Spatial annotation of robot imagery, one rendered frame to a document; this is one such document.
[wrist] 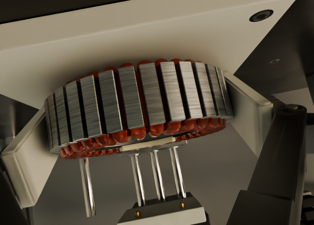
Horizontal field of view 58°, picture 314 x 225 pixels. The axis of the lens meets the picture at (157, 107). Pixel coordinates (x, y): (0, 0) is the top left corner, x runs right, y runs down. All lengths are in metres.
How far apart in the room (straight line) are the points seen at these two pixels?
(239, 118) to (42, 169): 0.11
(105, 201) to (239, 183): 0.20
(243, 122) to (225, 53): 0.04
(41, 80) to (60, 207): 0.32
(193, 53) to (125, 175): 0.30
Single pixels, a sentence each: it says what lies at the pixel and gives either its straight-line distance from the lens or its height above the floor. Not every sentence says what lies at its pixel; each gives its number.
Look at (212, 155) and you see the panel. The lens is 0.44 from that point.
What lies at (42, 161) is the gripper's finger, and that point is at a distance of 0.17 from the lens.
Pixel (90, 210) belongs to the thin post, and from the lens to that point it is 0.26.
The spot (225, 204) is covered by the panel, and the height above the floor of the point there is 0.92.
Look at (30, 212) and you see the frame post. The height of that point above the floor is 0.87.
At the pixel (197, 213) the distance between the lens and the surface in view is 0.21.
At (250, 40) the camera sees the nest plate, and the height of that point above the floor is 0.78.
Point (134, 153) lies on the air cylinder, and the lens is 0.30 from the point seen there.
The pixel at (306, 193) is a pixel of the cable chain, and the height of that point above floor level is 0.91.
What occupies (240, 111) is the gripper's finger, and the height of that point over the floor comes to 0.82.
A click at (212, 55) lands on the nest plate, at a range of 0.17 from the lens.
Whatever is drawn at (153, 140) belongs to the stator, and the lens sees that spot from 0.21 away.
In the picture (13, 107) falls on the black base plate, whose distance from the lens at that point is 0.26.
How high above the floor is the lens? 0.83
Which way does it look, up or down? 10 degrees down
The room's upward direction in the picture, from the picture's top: 169 degrees clockwise
